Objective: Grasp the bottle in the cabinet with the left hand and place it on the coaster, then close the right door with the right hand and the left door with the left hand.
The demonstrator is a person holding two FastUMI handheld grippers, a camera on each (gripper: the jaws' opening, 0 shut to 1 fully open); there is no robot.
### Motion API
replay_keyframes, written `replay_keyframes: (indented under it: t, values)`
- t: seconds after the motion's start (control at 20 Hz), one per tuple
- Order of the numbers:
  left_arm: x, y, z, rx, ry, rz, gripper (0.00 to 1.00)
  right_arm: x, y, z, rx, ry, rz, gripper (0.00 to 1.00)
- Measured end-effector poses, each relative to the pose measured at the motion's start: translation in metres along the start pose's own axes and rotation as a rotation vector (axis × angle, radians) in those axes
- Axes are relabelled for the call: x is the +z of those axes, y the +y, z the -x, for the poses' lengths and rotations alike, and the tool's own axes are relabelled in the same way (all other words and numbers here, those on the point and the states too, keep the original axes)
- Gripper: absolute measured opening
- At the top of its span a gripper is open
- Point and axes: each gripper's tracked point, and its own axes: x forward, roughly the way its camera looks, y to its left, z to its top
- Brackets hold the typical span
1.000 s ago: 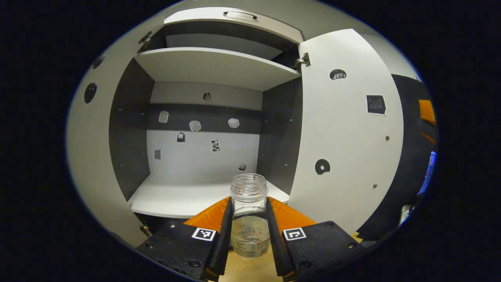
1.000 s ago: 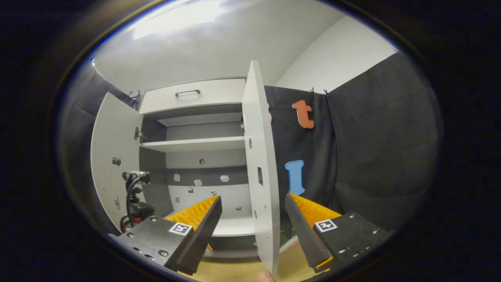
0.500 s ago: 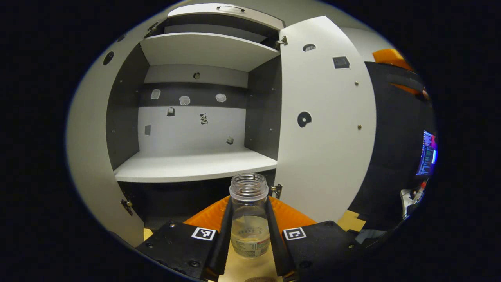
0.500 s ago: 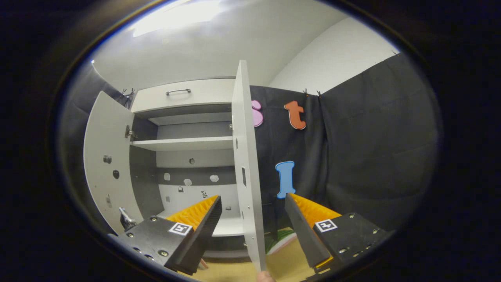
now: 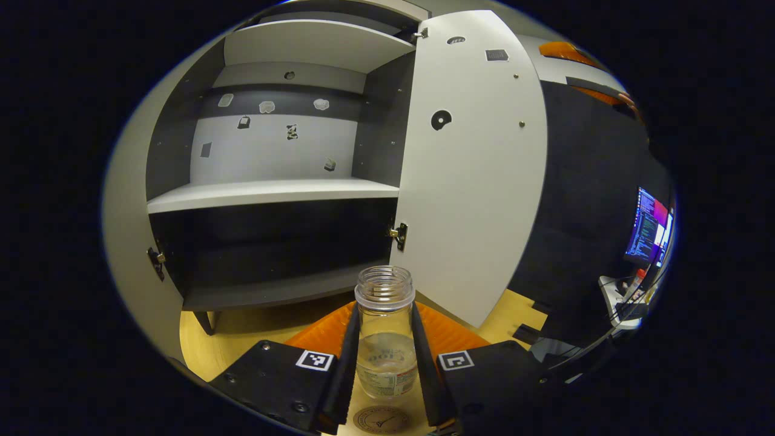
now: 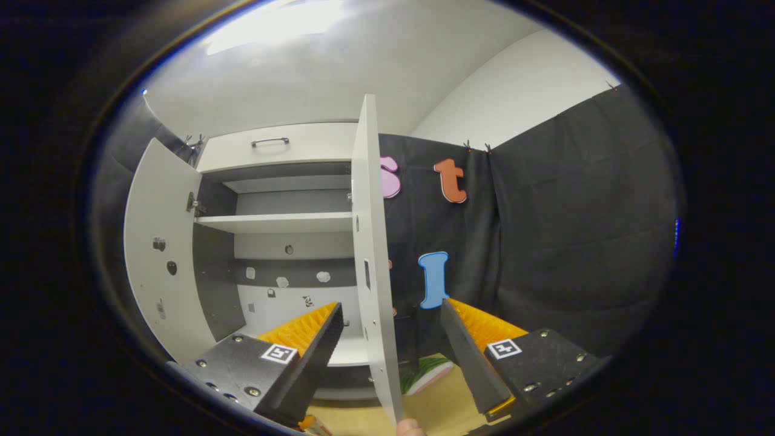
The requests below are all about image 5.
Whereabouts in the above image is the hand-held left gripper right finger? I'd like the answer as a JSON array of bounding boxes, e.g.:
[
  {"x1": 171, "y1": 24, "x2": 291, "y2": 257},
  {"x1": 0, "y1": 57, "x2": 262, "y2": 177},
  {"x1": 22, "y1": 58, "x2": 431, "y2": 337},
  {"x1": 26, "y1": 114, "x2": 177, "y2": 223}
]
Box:
[{"x1": 411, "y1": 301, "x2": 567, "y2": 436}]

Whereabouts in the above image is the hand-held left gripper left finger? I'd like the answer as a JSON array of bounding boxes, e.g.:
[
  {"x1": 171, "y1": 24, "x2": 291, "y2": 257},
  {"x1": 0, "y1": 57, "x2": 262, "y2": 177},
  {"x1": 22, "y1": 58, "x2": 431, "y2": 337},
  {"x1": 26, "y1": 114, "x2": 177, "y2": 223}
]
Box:
[{"x1": 209, "y1": 300, "x2": 362, "y2": 435}]

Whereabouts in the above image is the clear glass bottle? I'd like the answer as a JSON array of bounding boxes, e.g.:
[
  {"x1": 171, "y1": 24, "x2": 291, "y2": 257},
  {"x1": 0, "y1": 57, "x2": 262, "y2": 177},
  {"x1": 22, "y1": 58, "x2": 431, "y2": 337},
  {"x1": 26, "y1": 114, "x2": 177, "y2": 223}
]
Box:
[{"x1": 354, "y1": 265, "x2": 420, "y2": 400}]

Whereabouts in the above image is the round brown coaster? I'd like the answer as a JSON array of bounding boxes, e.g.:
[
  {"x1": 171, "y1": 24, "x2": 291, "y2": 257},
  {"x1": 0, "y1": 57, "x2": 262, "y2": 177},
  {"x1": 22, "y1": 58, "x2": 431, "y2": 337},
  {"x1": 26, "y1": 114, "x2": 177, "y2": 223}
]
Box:
[{"x1": 353, "y1": 405, "x2": 413, "y2": 435}]

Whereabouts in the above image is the cat sticker grey cabinet door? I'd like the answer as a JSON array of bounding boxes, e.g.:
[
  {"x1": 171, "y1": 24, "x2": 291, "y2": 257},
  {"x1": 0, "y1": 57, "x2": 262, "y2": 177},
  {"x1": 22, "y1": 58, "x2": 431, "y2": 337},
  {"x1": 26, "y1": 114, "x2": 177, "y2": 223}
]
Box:
[{"x1": 389, "y1": 9, "x2": 549, "y2": 329}]

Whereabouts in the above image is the camera sticker grey cabinet door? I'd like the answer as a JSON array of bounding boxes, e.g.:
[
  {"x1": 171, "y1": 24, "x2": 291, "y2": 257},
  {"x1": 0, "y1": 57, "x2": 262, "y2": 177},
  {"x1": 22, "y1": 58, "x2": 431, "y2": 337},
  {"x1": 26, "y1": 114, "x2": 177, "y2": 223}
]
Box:
[{"x1": 102, "y1": 33, "x2": 228, "y2": 367}]

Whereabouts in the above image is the dark cabinet bottom panel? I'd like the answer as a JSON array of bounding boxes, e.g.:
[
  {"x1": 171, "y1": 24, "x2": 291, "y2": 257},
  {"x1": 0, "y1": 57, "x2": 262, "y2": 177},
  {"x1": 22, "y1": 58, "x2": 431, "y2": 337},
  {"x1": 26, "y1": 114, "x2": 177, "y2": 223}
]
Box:
[{"x1": 182, "y1": 263, "x2": 391, "y2": 312}]

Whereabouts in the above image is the thick grey cabinet shelf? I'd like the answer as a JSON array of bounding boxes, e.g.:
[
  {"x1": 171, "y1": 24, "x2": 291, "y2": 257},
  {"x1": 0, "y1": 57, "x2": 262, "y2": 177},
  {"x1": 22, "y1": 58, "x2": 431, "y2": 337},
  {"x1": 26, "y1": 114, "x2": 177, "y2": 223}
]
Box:
[{"x1": 147, "y1": 177, "x2": 400, "y2": 214}]

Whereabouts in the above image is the grey cabinet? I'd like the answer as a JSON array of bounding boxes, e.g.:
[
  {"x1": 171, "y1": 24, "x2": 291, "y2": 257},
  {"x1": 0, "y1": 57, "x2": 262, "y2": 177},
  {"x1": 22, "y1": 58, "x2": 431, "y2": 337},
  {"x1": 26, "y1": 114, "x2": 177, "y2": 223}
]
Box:
[{"x1": 145, "y1": 0, "x2": 432, "y2": 337}]

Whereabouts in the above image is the thin grey cabinet shelf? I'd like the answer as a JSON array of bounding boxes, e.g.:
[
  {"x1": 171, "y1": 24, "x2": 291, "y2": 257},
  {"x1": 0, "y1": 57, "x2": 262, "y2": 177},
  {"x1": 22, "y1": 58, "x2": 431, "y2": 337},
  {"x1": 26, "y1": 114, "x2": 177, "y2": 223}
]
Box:
[{"x1": 223, "y1": 19, "x2": 417, "y2": 74}]

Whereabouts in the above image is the black backdrop cloth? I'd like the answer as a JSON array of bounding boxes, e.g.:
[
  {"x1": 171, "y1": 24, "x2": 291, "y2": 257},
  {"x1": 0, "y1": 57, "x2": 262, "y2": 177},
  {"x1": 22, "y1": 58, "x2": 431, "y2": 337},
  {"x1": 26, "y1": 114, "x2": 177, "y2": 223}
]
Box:
[{"x1": 509, "y1": 79, "x2": 673, "y2": 349}]

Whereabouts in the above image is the computer monitor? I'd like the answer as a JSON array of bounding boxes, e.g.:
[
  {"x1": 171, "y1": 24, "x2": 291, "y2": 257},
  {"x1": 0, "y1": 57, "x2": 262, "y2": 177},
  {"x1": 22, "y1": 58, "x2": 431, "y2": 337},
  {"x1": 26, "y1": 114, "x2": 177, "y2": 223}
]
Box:
[{"x1": 624, "y1": 187, "x2": 671, "y2": 266}]

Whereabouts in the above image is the white cluttered desk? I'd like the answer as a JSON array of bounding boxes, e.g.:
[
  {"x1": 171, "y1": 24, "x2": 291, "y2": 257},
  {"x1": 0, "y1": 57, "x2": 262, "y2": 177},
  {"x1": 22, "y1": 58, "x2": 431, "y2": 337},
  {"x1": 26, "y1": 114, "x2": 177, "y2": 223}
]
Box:
[{"x1": 598, "y1": 266, "x2": 661, "y2": 331}]

